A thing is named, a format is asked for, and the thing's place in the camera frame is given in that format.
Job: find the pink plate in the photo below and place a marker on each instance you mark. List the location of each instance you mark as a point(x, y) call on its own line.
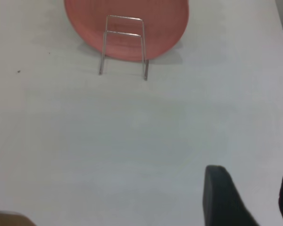
point(160, 28)

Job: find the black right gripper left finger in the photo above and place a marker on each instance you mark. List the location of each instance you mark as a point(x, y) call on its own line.
point(224, 202)

